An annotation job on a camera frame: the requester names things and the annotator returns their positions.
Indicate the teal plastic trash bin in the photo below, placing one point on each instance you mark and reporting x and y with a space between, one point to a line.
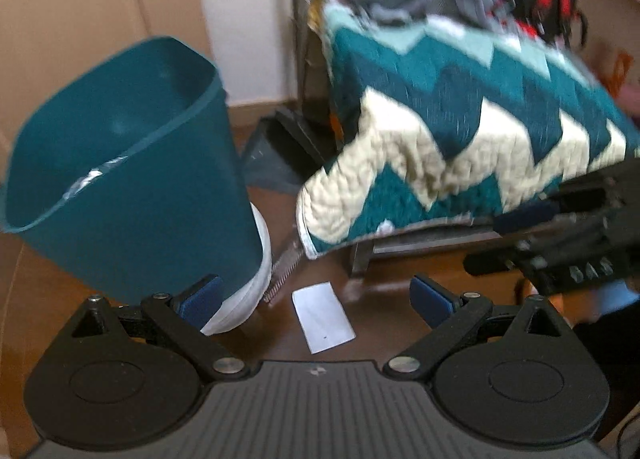
129 180

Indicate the black metal poles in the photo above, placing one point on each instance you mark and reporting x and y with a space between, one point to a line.
300 23

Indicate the black dustpan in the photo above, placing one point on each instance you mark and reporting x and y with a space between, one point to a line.
285 150

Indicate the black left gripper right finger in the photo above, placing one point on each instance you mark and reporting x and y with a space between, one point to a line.
511 374

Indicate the white paper sheet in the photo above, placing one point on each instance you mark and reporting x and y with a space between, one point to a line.
322 318

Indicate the teal white zigzag quilt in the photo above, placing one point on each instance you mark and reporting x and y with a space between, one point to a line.
443 123

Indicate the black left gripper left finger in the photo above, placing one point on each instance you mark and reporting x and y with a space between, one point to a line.
118 376

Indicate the beige wooden door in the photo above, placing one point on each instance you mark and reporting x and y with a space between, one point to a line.
47 43

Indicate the pink furniture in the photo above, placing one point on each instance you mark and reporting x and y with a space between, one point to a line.
612 48

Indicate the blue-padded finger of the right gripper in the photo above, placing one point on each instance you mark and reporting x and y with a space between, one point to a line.
525 216

